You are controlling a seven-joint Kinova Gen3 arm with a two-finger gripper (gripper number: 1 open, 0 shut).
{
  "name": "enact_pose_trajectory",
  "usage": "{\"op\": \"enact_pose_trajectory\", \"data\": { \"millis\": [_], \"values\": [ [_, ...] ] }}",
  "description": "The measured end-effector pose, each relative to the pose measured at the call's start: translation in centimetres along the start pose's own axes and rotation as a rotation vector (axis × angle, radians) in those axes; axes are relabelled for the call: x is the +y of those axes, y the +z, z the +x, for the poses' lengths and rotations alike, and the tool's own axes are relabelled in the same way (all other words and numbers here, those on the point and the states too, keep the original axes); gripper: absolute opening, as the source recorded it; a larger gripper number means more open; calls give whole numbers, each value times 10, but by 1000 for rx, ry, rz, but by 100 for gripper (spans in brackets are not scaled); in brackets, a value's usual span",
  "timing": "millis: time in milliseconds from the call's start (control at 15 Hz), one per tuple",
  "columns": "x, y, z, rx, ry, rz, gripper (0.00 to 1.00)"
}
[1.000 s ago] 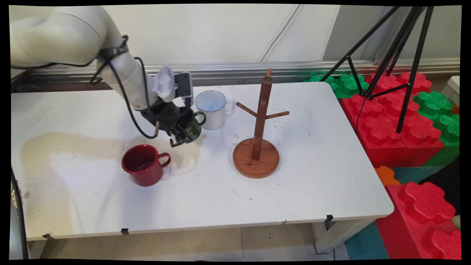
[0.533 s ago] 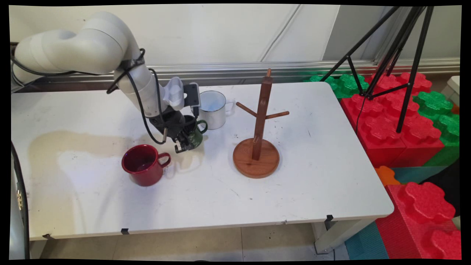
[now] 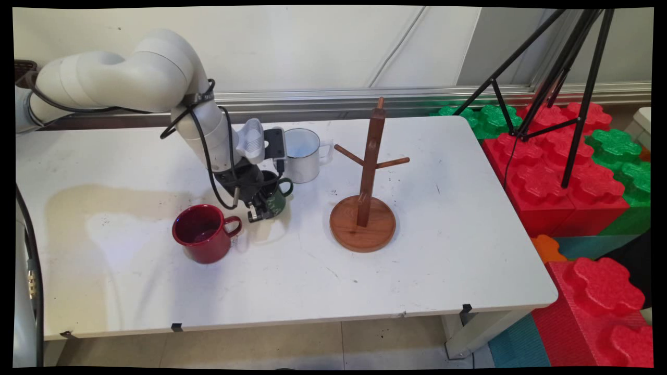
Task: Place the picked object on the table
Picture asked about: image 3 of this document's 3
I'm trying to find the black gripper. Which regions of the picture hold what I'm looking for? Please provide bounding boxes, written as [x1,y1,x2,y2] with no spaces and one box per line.
[213,159,277,223]

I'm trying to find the dark green printed mug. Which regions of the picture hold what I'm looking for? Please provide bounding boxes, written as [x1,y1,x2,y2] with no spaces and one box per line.
[257,170,294,220]

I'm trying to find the white enamel mug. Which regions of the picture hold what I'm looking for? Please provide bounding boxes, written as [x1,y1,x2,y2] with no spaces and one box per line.
[280,128,335,184]

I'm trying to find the red enamel mug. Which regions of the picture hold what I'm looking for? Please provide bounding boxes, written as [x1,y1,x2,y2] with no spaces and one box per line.
[172,204,243,265]

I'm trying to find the wooden mug tree stand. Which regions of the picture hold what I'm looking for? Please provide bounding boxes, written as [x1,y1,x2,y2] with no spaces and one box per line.
[329,96,411,254]

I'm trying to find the green foam block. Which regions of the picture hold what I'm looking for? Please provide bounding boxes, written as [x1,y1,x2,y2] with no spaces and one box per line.
[585,129,652,236]
[430,104,523,140]

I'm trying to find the white metal table leg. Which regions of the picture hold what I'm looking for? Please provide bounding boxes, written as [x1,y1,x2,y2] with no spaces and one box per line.
[440,310,532,361]

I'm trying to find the large red foam block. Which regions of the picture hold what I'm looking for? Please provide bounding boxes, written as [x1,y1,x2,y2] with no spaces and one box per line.
[482,102,630,238]

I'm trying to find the orange foam piece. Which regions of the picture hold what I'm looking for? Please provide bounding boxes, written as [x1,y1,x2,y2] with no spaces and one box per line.
[530,234,567,264]

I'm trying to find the teal foam floor mat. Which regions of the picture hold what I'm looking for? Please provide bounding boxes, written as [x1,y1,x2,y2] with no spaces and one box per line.
[487,311,552,368]
[553,234,634,261]

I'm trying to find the black tripod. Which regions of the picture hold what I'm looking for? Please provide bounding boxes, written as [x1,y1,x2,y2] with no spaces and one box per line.
[452,8,615,189]

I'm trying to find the red foam block, rough sides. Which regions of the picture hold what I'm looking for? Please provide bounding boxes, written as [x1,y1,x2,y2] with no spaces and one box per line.
[532,257,654,368]

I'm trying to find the black foam floor mat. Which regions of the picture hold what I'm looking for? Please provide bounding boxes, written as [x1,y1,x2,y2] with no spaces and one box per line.
[598,225,652,305]

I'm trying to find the white box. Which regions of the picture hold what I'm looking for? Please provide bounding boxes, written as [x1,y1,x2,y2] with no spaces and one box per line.
[624,107,652,152]

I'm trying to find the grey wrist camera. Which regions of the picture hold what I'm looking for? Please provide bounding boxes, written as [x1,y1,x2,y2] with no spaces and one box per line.
[263,128,287,162]

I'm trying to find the black cable with metal plug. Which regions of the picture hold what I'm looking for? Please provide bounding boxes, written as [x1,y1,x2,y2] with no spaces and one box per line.
[26,70,241,210]

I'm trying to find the black camera cable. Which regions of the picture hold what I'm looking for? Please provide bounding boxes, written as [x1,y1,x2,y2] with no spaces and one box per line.
[218,106,286,183]

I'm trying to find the aluminium wall rail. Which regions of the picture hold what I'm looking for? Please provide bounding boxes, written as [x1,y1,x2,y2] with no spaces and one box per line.
[39,81,652,131]

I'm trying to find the black velcro strap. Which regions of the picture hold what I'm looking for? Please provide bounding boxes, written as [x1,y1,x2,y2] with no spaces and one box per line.
[182,91,215,107]

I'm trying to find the white wall cable conduit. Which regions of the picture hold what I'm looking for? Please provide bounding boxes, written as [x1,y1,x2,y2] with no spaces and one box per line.
[367,6,427,88]

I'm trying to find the thin black tripod cable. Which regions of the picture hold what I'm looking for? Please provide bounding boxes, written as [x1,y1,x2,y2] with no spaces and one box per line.
[503,134,520,191]

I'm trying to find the black cable with brass connector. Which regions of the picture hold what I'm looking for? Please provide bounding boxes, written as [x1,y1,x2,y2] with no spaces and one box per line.
[16,185,45,368]

